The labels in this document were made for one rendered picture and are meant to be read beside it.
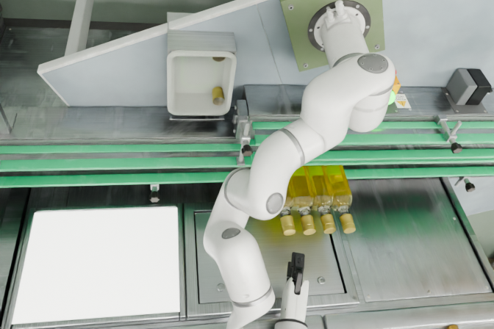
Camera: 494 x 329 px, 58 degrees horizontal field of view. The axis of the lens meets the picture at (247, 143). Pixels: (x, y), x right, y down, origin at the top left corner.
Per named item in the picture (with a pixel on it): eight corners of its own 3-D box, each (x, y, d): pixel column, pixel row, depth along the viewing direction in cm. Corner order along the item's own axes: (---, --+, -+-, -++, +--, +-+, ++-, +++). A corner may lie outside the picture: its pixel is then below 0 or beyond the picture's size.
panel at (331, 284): (31, 212, 128) (6, 335, 107) (29, 207, 126) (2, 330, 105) (328, 202, 144) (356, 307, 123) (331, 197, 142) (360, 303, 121)
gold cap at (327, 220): (318, 220, 124) (322, 234, 121) (321, 214, 121) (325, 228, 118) (331, 219, 124) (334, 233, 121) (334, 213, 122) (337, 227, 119)
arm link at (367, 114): (328, 89, 105) (342, 141, 95) (334, 44, 95) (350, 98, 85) (369, 85, 105) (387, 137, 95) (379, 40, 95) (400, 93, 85)
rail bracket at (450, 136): (431, 119, 134) (449, 153, 125) (442, 102, 128) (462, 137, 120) (442, 119, 134) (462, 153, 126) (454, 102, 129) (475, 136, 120)
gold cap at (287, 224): (278, 222, 122) (281, 236, 119) (281, 215, 119) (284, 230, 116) (291, 221, 122) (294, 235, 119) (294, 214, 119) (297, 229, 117)
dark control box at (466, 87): (444, 86, 142) (455, 105, 136) (456, 67, 136) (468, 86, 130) (467, 87, 143) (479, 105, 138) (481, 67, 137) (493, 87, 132)
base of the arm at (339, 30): (305, 6, 105) (315, 48, 95) (358, -13, 102) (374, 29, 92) (320, 53, 116) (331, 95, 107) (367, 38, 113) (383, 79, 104)
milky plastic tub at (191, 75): (167, 94, 129) (167, 115, 124) (166, 30, 112) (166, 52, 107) (226, 94, 132) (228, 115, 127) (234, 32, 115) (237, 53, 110)
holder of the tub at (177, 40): (167, 105, 134) (167, 125, 129) (167, 29, 113) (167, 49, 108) (224, 106, 137) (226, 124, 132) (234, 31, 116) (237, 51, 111)
